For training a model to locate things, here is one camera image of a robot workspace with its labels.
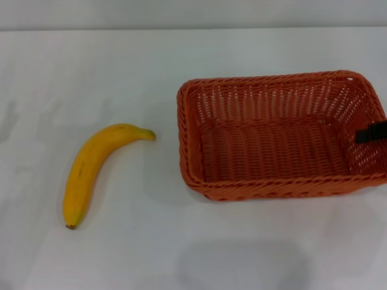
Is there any yellow banana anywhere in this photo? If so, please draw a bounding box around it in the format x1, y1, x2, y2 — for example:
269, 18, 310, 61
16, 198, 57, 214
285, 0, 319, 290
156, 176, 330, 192
62, 123, 157, 231

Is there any orange woven plastic basket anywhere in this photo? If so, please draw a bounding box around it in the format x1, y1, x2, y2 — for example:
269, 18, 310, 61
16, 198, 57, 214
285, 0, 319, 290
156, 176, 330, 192
176, 69, 387, 202

